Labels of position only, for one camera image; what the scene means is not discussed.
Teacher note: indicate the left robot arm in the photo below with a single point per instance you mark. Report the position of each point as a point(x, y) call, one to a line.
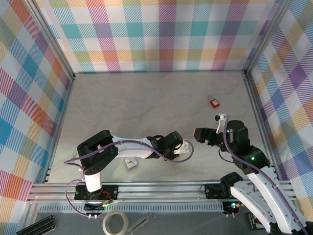
point(97, 151)

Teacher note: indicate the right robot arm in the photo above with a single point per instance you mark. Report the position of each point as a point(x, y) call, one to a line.
point(254, 203)

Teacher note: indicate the red safety padlock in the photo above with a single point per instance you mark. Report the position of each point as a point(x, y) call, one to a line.
point(215, 103)

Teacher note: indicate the white printed card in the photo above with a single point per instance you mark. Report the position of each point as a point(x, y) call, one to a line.
point(131, 162)

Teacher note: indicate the black controller box with LED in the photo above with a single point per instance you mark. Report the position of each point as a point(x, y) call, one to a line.
point(232, 205)
point(93, 207)

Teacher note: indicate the clear tape roll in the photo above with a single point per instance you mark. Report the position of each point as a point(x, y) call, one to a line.
point(105, 224)

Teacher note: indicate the black aluminium extrusion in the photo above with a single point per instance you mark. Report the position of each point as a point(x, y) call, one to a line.
point(36, 225)

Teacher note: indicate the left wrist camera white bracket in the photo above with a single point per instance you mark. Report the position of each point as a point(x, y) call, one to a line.
point(183, 147)

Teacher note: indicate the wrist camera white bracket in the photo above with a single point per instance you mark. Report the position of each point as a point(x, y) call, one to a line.
point(183, 147)
point(221, 122)

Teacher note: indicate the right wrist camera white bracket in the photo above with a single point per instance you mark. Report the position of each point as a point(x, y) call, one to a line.
point(221, 122)

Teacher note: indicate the aluminium rail beam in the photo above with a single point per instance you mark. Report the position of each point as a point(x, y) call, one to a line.
point(159, 191)

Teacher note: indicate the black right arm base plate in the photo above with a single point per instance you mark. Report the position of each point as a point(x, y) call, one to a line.
point(212, 191)

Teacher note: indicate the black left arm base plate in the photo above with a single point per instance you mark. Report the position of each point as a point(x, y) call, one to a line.
point(111, 192)

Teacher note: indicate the flat metal bracket strip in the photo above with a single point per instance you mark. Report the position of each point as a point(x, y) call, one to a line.
point(144, 220)

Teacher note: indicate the aluminium frame post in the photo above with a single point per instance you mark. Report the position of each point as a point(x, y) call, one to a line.
point(266, 39)
point(49, 39)

